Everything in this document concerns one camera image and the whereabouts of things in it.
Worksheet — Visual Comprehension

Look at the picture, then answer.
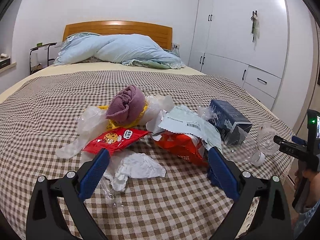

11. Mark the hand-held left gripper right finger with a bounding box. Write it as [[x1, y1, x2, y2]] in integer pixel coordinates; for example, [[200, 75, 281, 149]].
[[207, 147, 292, 240]]

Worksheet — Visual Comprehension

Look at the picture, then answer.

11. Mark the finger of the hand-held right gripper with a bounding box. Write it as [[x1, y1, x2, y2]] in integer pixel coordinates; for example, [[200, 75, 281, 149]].
[[292, 136, 308, 147], [273, 135, 310, 159]]

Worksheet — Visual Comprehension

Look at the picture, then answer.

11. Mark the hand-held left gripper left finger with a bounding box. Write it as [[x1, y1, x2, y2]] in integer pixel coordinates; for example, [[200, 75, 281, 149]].
[[26, 148, 110, 240]]

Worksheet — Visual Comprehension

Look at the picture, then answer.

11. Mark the clear plastic tube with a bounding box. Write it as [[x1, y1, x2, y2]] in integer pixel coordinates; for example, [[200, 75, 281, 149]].
[[104, 180, 121, 203]]

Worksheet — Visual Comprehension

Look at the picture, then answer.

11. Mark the clear bottle with white cap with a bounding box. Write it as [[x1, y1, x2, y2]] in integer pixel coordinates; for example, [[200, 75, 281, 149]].
[[226, 126, 266, 167]]

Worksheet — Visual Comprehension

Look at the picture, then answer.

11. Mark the red cookie packet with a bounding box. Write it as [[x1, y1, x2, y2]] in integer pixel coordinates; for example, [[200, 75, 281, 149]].
[[82, 127, 150, 157]]

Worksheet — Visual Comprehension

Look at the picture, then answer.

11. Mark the white tissue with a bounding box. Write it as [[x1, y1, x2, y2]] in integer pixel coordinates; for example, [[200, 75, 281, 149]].
[[104, 152, 166, 192]]

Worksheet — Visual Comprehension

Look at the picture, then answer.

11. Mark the red orange snack bag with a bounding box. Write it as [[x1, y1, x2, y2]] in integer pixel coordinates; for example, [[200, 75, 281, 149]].
[[153, 132, 209, 168]]

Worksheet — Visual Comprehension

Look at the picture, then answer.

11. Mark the white plastic bag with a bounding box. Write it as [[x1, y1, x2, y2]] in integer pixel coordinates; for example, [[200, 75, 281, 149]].
[[55, 105, 111, 158]]

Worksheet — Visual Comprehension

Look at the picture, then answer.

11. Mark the dark blue carton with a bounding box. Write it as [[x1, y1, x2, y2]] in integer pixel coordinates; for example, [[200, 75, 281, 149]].
[[209, 99, 253, 146]]

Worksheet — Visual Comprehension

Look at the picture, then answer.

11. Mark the pale green mailer bag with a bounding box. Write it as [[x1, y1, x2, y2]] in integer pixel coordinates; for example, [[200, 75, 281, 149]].
[[146, 105, 222, 151]]

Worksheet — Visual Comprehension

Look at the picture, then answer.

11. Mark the yellow snack packet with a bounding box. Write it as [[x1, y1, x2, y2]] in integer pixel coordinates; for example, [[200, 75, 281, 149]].
[[97, 104, 149, 131]]

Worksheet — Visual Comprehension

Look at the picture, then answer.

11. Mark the translucent disposable plastic glove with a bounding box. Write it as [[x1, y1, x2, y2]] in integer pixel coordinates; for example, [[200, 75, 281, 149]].
[[145, 94, 175, 126]]

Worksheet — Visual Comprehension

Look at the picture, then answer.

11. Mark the person's right hand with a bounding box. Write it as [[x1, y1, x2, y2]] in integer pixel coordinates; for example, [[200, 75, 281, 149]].
[[294, 170, 320, 205]]

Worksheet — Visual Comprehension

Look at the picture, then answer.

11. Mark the crushed clear plastic bottle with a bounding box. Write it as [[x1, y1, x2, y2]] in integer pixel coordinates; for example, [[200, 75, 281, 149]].
[[257, 123, 281, 155]]

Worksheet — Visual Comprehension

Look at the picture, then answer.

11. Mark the crumpled clear plastic wrap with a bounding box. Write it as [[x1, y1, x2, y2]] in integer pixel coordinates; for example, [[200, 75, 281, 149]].
[[197, 100, 213, 118]]

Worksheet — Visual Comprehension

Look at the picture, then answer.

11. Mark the purple towel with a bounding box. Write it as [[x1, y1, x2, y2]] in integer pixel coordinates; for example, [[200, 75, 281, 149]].
[[105, 85, 146, 126]]

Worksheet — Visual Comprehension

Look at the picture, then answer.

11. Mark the brown checked bedspread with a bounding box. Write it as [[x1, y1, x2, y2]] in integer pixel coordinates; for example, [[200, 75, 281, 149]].
[[0, 69, 294, 240]]

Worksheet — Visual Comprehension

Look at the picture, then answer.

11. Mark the pale yellow bed sheet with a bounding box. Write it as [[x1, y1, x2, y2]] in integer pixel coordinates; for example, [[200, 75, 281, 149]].
[[0, 61, 208, 98]]

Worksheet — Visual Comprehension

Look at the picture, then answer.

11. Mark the pale green hanging cloth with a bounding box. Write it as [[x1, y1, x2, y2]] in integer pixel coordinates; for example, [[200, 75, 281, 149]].
[[251, 10, 260, 42]]

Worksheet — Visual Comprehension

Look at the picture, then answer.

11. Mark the light blue quilt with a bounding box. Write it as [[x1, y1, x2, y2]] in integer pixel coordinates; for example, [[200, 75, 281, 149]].
[[54, 32, 186, 70]]

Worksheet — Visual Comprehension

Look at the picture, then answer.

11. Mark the white wardrobe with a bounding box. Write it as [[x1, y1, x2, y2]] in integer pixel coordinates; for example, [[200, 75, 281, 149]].
[[188, 0, 295, 110]]

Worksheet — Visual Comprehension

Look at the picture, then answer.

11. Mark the black side table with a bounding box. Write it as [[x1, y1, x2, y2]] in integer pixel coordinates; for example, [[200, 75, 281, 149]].
[[30, 42, 57, 75]]

